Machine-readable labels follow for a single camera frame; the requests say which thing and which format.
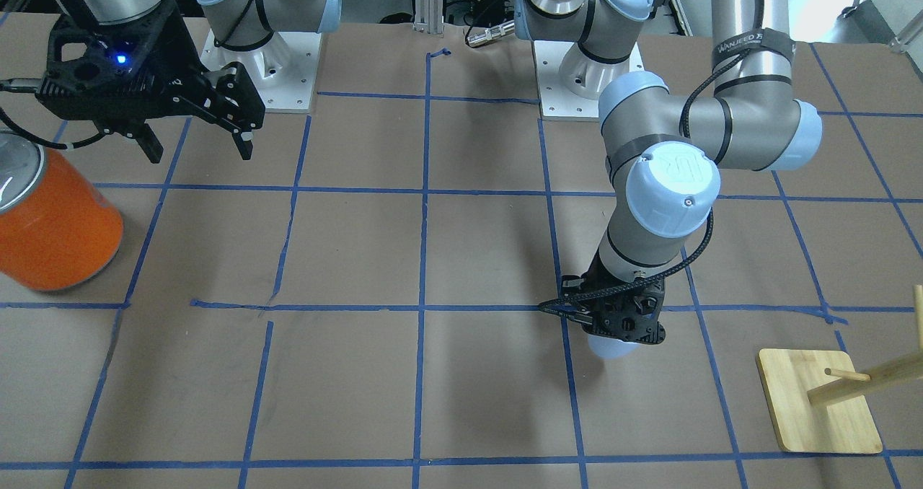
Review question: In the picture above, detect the wooden mug tree stand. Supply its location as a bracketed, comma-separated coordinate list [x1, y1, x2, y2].
[754, 348, 922, 455]

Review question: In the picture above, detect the aluminium frame post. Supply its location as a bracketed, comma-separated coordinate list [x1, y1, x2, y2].
[412, 0, 445, 38]

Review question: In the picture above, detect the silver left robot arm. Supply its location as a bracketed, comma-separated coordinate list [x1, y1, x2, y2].
[512, 0, 822, 345]

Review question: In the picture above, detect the light blue plastic cup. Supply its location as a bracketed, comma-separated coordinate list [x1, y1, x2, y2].
[587, 335, 640, 360]

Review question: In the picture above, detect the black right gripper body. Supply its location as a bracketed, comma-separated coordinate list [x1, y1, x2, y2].
[35, 0, 217, 130]

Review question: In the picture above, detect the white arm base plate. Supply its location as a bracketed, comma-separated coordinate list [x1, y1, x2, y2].
[200, 32, 324, 114]
[533, 40, 644, 122]

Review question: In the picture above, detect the orange cylindrical can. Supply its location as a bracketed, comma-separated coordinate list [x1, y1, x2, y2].
[1, 131, 124, 291]

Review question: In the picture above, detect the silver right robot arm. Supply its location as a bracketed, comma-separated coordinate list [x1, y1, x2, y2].
[34, 0, 342, 163]

